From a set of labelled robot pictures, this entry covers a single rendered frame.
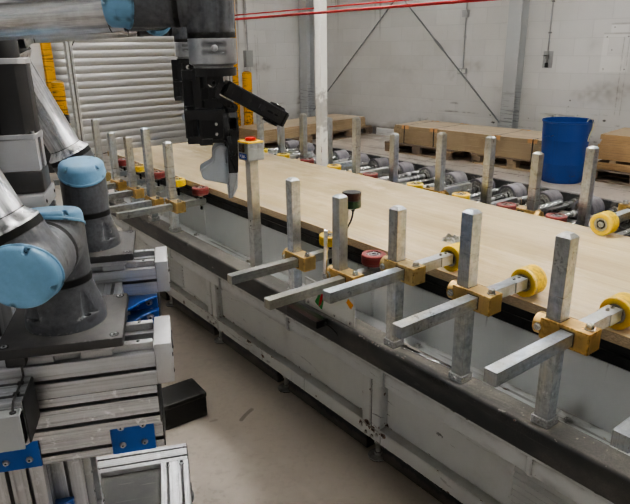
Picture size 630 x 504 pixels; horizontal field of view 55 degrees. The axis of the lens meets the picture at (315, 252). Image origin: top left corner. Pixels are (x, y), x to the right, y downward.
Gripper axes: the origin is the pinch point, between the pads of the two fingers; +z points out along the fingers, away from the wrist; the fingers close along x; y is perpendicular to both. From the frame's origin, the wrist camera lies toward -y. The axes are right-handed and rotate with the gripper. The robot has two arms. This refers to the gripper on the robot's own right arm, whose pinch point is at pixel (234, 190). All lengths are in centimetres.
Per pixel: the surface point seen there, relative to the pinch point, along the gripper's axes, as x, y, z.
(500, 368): 11, -47, 36
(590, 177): -96, -146, 27
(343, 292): -35, -30, 37
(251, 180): -118, -18, 24
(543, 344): 4, -61, 36
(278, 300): -57, -17, 46
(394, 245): -49, -48, 30
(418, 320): -13, -41, 36
